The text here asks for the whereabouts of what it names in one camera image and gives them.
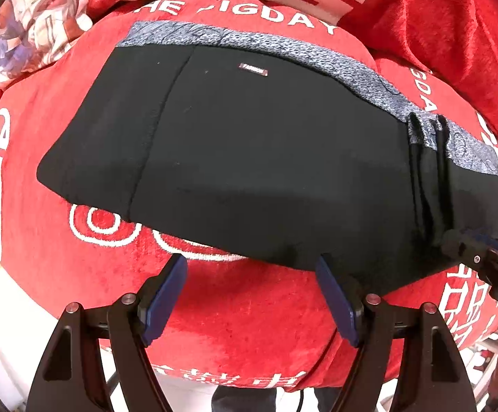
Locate red blanket with white print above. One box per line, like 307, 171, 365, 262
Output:
0, 0, 498, 396

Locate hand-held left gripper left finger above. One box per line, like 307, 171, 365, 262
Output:
26, 253, 188, 412

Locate cartoon printed pillow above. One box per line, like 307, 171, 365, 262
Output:
0, 0, 94, 91

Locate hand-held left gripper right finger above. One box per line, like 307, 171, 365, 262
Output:
315, 253, 484, 412

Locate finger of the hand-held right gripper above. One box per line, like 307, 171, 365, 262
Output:
468, 230, 498, 262
440, 228, 496, 270

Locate black pants with grey trim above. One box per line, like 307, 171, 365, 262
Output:
36, 21, 498, 297

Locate person's legs in jeans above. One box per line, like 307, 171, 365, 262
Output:
212, 387, 340, 412

